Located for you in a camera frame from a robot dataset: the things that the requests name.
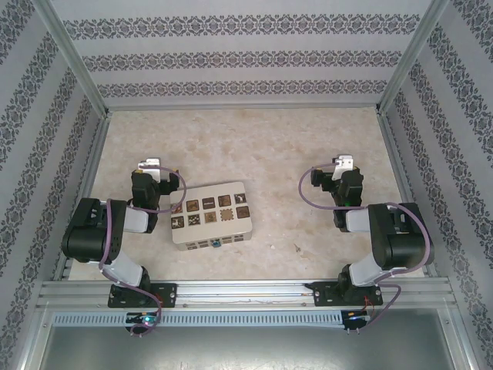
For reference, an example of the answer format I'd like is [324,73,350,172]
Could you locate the white box with picture tiles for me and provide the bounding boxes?
[169,180,254,252]

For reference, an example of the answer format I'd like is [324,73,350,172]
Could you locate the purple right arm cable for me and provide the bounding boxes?
[299,163,432,337]

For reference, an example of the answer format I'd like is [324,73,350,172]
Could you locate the grey slotted cable duct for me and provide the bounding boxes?
[52,310,344,329]

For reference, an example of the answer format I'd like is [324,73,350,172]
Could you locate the left controller board green light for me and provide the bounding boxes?
[125,312,161,325]

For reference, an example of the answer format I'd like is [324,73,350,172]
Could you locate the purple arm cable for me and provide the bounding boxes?
[98,167,189,338]
[299,163,432,337]

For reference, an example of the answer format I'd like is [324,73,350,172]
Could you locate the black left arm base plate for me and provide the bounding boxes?
[109,282,178,309]

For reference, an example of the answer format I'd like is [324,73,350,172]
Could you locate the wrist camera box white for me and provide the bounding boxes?
[137,156,163,181]
[333,153,356,180]

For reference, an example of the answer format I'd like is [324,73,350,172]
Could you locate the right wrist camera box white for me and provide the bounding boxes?
[333,153,356,180]

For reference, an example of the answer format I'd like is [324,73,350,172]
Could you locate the grey metal sheet panel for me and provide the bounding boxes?
[38,325,471,370]

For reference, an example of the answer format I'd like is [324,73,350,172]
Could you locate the aluminium mounting rail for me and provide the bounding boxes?
[37,280,454,310]

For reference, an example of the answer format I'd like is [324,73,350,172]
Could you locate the aluminium back rail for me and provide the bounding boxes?
[103,103,384,113]

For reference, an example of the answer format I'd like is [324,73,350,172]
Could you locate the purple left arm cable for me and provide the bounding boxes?
[98,167,189,338]

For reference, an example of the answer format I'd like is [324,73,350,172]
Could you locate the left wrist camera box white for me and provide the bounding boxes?
[137,156,163,181]

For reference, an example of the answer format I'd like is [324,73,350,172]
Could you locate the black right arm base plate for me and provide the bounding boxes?
[310,281,384,308]

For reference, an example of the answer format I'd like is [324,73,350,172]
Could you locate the aluminium frame post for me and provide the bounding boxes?
[32,0,112,117]
[376,0,451,113]

